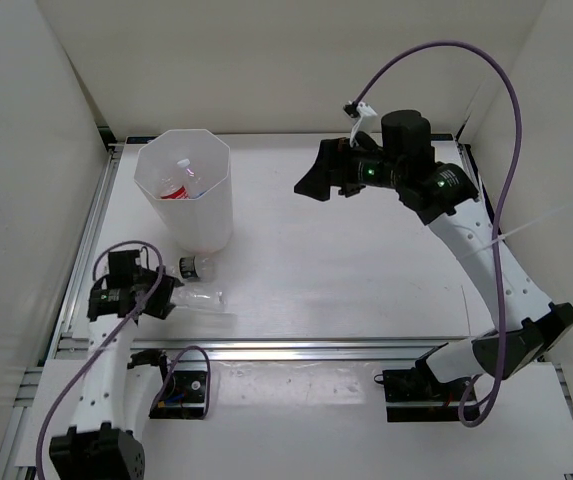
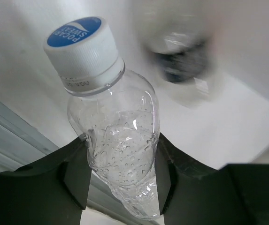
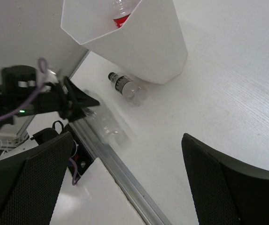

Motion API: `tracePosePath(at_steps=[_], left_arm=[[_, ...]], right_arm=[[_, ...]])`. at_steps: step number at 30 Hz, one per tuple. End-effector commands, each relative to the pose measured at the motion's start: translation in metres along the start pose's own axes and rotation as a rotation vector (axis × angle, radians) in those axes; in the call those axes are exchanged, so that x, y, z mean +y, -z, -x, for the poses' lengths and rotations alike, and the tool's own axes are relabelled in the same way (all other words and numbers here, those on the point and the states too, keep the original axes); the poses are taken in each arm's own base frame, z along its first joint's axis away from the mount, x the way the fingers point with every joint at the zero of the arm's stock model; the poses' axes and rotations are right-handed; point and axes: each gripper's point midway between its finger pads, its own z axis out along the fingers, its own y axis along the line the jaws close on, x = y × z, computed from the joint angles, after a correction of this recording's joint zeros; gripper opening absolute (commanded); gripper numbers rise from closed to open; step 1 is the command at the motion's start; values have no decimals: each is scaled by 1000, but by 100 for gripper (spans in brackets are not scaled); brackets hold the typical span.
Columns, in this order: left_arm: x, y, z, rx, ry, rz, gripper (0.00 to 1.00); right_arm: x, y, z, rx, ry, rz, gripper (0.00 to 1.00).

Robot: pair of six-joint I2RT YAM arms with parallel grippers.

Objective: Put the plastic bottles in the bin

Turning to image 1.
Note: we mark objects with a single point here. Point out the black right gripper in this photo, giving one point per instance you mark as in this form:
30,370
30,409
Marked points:
328,171

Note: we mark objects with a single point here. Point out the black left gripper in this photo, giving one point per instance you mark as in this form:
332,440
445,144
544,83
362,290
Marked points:
162,306

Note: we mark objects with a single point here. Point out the clear bottle white cap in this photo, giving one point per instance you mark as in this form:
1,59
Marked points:
200,306

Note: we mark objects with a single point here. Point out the red label red cap bottle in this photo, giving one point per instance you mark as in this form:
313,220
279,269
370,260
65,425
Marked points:
174,188

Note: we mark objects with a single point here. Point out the blue label clear bottle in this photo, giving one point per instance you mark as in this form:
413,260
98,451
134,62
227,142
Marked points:
192,184

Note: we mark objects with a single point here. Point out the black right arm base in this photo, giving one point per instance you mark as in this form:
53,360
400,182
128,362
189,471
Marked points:
410,399

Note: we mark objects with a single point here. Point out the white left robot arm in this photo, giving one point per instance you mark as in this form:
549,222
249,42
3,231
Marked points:
93,430

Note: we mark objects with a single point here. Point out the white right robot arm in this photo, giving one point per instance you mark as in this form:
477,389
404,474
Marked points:
527,322

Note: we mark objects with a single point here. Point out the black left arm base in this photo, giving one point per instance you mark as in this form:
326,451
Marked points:
184,398

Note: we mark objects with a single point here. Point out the white octagonal plastic bin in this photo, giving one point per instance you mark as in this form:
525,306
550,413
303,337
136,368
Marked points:
202,225

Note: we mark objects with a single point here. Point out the black label black cap bottle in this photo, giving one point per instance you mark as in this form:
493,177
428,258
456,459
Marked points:
196,268

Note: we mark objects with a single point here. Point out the aluminium frame rail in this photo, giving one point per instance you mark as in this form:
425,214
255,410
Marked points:
267,350

